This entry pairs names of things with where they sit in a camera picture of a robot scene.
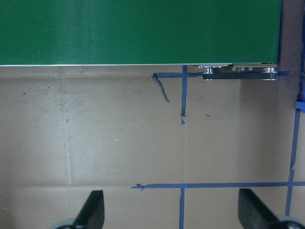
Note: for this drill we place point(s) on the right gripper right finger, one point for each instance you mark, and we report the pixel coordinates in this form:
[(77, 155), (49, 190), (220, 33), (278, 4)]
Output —
[(254, 214)]

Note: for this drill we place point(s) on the green conveyor belt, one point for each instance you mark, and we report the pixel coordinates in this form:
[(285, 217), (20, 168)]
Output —
[(211, 34)]

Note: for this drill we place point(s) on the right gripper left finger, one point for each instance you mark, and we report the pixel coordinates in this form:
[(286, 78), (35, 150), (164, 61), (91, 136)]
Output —
[(91, 215)]

